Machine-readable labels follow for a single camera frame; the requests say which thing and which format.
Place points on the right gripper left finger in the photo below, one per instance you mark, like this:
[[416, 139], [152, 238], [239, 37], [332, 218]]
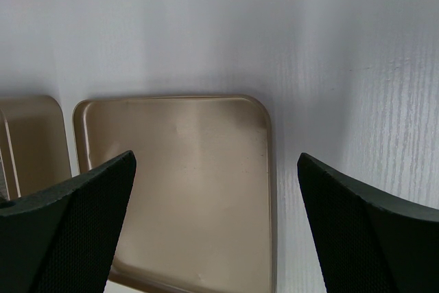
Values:
[[63, 238]]

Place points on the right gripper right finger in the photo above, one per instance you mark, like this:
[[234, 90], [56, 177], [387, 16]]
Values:
[[367, 240]]

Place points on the gold tin lid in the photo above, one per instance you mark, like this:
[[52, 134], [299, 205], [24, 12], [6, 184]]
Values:
[[200, 213]]

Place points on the gold tin box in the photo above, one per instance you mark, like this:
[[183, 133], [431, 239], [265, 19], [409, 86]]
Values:
[[34, 152]]

